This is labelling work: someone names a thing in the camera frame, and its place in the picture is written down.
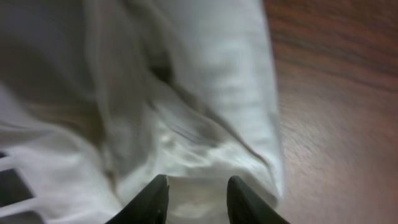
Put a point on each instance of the white polo shirt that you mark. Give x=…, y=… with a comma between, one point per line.
x=100, y=97

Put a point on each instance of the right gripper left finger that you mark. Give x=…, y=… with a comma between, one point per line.
x=149, y=206

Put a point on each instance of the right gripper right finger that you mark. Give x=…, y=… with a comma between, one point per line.
x=246, y=207

